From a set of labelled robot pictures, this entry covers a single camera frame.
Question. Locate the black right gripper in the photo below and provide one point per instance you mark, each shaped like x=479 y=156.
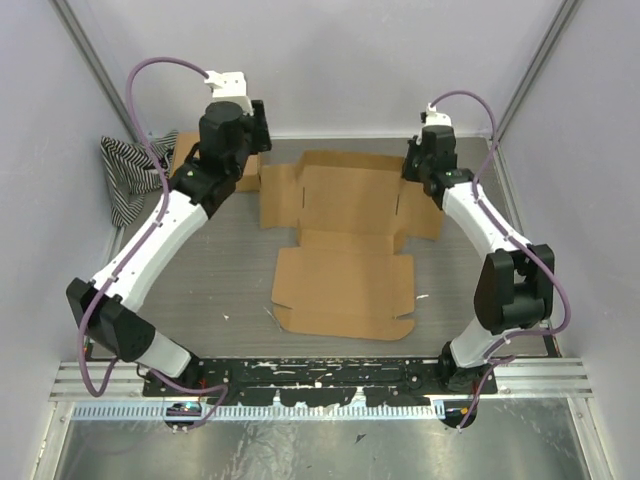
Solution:
x=413 y=147

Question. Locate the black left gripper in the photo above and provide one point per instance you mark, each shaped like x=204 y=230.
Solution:
x=258 y=122

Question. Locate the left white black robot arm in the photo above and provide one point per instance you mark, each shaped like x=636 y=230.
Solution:
x=106 y=307

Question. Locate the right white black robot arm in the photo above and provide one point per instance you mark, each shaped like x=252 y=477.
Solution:
x=513 y=293

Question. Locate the striped black white cloth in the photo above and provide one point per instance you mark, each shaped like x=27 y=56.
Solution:
x=131 y=175

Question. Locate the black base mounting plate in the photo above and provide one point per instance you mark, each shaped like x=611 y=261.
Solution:
x=322 y=382

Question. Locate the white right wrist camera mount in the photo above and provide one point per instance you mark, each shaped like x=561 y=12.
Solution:
x=431 y=117

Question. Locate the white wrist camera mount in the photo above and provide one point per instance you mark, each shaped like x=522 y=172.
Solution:
x=431 y=117
x=229 y=87

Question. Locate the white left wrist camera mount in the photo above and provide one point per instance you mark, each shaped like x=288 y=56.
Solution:
x=229 y=87

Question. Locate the right aluminium corner post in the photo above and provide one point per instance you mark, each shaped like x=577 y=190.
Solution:
x=551 y=38

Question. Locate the aluminium corner post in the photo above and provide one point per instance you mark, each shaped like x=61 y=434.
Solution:
x=79 y=37
x=551 y=38

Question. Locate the left aluminium corner post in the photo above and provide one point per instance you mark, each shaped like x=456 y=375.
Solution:
x=79 y=37

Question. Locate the aluminium front rail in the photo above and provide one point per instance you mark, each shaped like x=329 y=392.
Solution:
x=538 y=378

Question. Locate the white slotted cable duct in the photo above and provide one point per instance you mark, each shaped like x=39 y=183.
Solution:
x=191 y=411

